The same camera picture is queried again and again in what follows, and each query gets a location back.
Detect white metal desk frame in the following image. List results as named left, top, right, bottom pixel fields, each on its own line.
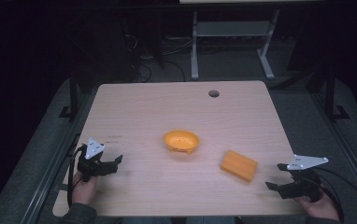
left=179, top=0, right=324, bottom=81

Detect grey metal rail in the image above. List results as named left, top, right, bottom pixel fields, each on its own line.
left=309, top=91, right=357, bottom=207
left=20, top=92, right=86, bottom=224

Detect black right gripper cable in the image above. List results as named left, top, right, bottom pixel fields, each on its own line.
left=314, top=167, right=357, bottom=223

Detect person's left hand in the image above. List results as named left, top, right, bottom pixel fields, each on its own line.
left=71, top=171, right=98, bottom=207

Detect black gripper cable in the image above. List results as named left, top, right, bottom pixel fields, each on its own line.
left=314, top=167, right=357, bottom=223
left=66, top=143, right=88, bottom=208

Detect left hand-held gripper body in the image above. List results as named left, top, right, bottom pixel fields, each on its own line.
left=77, top=136, right=108, bottom=183

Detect black floor cables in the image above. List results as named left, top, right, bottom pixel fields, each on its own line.
left=124, top=33, right=188, bottom=84

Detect orange bowl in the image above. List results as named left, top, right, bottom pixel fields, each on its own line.
left=163, top=130, right=201, bottom=155

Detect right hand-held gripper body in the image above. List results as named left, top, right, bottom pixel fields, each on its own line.
left=278, top=154, right=330, bottom=203

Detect black metal stand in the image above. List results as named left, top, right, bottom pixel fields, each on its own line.
left=323, top=65, right=350, bottom=122
left=58, top=70, right=79, bottom=122

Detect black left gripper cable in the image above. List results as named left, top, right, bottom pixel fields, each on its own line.
left=66, top=143, right=88, bottom=208

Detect orange rectangular block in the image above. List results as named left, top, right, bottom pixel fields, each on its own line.
left=220, top=149, right=259, bottom=184

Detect person's right hand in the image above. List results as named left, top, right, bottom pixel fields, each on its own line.
left=293, top=189, right=340, bottom=222

